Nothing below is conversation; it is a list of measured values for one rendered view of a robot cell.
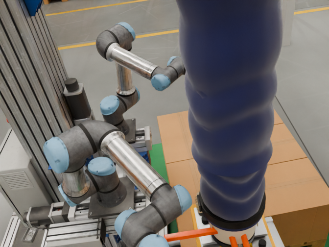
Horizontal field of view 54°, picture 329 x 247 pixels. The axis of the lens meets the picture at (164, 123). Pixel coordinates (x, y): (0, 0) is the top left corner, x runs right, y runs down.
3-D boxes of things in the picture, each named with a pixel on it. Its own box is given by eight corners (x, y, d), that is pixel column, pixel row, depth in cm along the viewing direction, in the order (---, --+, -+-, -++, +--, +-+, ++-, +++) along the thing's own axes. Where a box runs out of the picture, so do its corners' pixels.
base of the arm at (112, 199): (95, 209, 156) (89, 196, 149) (98, 185, 167) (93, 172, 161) (126, 205, 155) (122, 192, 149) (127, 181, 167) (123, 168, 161)
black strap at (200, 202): (274, 224, 105) (275, 216, 102) (204, 234, 105) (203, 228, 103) (253, 172, 122) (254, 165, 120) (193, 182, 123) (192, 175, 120)
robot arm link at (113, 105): (99, 121, 193) (93, 103, 185) (115, 109, 201) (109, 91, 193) (113, 127, 187) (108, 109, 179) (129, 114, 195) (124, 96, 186)
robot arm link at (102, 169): (124, 182, 154) (117, 162, 145) (99, 198, 148) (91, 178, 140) (111, 168, 162) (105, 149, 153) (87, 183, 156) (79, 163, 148)
